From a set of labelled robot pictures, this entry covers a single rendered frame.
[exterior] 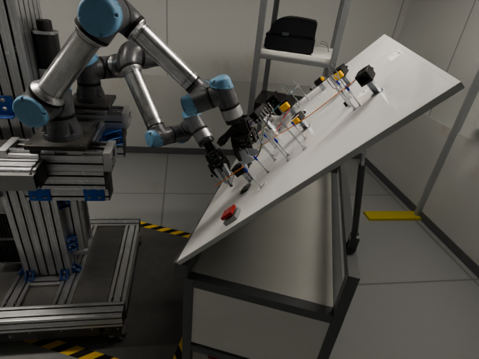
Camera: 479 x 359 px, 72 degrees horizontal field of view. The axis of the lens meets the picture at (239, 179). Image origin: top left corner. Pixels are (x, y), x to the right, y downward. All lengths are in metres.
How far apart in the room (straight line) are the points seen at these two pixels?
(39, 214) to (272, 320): 1.28
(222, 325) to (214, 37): 2.86
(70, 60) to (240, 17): 2.60
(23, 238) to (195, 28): 2.47
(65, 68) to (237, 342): 1.21
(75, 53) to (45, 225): 1.06
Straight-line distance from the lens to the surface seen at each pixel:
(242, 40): 3.69
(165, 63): 1.30
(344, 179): 1.73
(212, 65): 3.69
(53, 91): 1.31
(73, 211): 2.00
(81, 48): 1.23
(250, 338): 1.48
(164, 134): 1.42
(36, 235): 2.08
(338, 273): 1.46
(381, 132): 0.91
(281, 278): 1.37
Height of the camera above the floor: 1.76
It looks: 30 degrees down
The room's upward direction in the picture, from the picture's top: 7 degrees clockwise
